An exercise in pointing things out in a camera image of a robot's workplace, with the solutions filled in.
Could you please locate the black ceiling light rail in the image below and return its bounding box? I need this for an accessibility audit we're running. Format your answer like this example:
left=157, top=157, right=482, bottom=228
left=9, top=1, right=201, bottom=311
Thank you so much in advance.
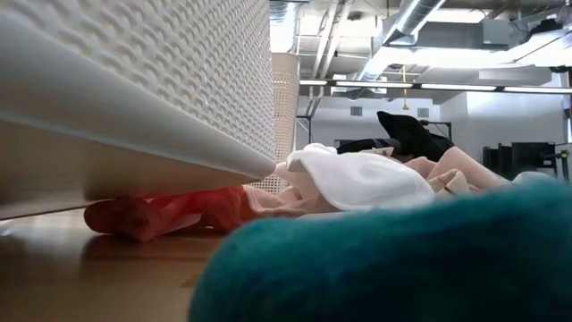
left=299, top=79, right=572, bottom=94

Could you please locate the coral red garment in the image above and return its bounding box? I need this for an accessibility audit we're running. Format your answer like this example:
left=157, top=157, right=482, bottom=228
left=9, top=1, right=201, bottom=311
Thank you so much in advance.
left=83, top=185, right=251, bottom=244

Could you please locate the white perforated plastic bin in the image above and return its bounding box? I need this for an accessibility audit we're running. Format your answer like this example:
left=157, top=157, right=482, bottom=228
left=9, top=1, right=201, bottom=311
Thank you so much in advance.
left=248, top=52, right=301, bottom=194
left=0, top=0, right=277, bottom=221

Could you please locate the pale pink garment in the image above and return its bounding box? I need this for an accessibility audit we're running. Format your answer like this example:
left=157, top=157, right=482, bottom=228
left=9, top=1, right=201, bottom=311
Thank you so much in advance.
left=243, top=146, right=513, bottom=220

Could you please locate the white terry cloth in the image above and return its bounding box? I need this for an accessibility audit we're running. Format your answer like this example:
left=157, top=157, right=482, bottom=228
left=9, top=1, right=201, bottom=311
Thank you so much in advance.
left=285, top=142, right=437, bottom=212

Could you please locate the silver ventilation duct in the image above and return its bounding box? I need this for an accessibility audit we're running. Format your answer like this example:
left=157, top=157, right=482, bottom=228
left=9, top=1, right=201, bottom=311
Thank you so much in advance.
left=355, top=0, right=448, bottom=81

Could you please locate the yellow hanging cord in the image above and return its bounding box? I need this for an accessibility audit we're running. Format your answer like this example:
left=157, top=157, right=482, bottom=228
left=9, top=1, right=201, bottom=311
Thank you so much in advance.
left=400, top=64, right=410, bottom=112

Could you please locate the grey ceiling unit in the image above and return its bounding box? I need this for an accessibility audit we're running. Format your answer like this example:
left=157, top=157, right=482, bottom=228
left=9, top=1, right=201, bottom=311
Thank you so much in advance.
left=481, top=18, right=524, bottom=48

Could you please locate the black garment with waistband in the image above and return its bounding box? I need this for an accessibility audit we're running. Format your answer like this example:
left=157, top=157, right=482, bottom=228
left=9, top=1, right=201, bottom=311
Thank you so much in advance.
left=335, top=110, right=456, bottom=163

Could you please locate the teal garment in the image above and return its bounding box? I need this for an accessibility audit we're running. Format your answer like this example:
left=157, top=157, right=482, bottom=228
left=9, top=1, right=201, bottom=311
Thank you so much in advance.
left=187, top=181, right=572, bottom=322

